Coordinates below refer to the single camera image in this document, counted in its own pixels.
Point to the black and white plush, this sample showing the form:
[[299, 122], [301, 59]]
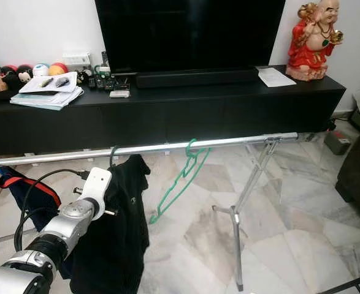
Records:
[[24, 75]]

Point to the green plastic hanger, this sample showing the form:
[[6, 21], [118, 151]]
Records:
[[183, 180]]

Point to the black shirt green logo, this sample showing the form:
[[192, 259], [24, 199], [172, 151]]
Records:
[[118, 245]]

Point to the navy shirt with red collar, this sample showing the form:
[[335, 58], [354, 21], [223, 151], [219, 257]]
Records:
[[29, 196]]

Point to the white wall socket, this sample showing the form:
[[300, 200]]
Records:
[[76, 59]]

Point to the white round ornament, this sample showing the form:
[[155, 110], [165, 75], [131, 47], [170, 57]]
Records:
[[40, 70]]

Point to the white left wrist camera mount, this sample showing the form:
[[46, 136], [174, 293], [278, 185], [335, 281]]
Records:
[[99, 184]]

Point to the black TV cabinet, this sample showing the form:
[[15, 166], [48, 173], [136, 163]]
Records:
[[192, 113]]

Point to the small silver box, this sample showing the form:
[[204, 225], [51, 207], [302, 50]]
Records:
[[119, 94]]

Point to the black soundbar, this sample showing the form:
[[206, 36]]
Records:
[[195, 78]]

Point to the silver metal clothes rack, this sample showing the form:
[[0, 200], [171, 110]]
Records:
[[167, 147]]

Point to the stack of papers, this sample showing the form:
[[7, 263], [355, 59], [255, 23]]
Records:
[[46, 96]]

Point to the red and gold statue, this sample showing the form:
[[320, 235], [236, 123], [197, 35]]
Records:
[[310, 52]]

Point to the orange round ornament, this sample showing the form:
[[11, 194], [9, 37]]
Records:
[[58, 68]]

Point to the black flat television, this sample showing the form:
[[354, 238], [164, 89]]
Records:
[[189, 33]]

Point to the white paper sheet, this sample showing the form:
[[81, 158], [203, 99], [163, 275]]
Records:
[[275, 76]]

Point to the small brown floor box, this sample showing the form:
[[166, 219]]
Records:
[[337, 142]]

